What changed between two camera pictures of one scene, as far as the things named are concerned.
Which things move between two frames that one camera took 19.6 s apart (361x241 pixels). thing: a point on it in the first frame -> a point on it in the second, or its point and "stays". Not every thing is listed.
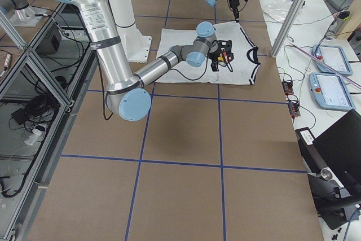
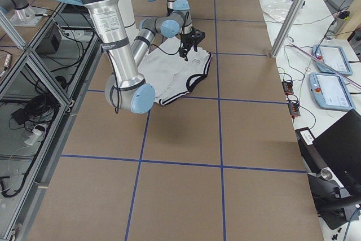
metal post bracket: x=294 y=12 stays
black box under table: x=51 y=42 stays
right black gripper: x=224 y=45 -> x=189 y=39
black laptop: x=340 y=145 stays
